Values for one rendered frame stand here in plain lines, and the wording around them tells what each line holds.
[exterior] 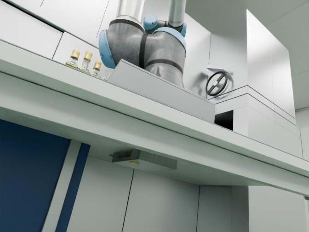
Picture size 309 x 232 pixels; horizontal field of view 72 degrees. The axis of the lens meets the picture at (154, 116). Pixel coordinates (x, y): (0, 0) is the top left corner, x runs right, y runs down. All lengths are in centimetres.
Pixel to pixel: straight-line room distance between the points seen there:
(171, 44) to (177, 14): 44
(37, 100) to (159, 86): 25
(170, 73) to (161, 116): 15
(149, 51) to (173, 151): 29
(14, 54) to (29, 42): 86
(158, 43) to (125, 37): 10
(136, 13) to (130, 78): 31
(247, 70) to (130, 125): 132
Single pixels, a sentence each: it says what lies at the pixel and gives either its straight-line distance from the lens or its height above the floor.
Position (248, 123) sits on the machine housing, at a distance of 150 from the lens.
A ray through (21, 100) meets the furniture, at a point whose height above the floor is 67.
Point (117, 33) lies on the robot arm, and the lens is 67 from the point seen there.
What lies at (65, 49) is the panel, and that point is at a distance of 128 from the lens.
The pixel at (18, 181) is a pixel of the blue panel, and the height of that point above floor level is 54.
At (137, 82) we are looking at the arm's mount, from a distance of 46.
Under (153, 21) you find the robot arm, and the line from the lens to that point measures 113.
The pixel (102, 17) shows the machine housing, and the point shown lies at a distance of 153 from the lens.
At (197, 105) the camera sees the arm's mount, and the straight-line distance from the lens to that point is 53.
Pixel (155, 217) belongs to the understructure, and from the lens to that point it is 138.
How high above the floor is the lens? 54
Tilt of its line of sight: 22 degrees up
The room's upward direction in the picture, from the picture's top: 10 degrees clockwise
